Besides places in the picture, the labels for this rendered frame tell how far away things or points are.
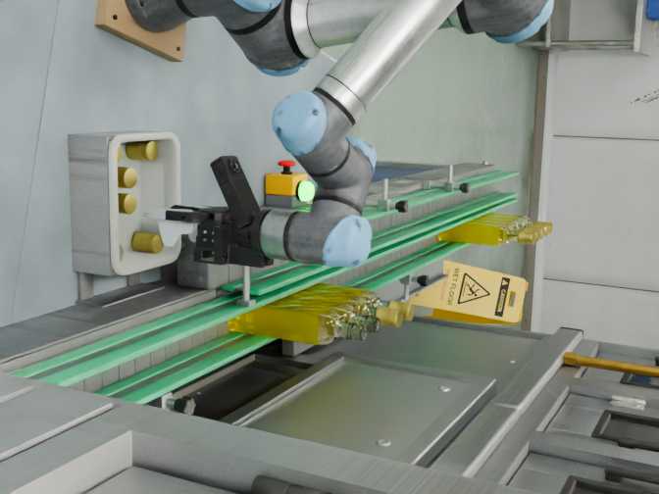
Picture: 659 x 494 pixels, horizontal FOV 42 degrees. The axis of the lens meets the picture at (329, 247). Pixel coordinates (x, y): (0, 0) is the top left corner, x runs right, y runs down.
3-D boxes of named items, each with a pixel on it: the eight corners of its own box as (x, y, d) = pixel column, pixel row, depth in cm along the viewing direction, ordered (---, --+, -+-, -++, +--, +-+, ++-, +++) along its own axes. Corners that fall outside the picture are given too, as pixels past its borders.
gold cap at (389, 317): (374, 326, 161) (395, 329, 159) (375, 308, 160) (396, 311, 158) (381, 322, 164) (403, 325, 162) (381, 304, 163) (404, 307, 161)
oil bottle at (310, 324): (228, 330, 160) (330, 348, 151) (228, 301, 159) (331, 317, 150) (243, 323, 165) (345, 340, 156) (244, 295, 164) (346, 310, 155)
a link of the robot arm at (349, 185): (360, 121, 124) (339, 188, 120) (387, 161, 133) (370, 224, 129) (312, 121, 128) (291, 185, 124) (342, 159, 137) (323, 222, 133)
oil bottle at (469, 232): (436, 240, 260) (531, 249, 247) (437, 222, 259) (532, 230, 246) (443, 237, 265) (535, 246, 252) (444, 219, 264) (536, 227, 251)
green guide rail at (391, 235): (222, 290, 156) (260, 296, 152) (222, 284, 156) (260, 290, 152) (495, 193, 310) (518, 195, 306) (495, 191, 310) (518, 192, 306)
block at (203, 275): (174, 286, 155) (207, 291, 152) (174, 234, 153) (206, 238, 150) (186, 282, 158) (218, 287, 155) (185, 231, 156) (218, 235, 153)
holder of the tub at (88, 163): (73, 303, 142) (111, 310, 138) (68, 133, 137) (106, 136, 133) (140, 283, 157) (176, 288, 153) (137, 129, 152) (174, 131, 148)
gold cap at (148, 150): (135, 135, 148) (157, 136, 146) (140, 155, 150) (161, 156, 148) (123, 143, 146) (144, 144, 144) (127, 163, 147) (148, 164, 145)
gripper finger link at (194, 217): (161, 221, 132) (216, 224, 130) (161, 211, 132) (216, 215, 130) (174, 218, 136) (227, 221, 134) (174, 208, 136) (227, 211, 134)
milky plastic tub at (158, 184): (74, 272, 140) (116, 278, 136) (69, 132, 136) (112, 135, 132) (142, 255, 156) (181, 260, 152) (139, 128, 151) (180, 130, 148)
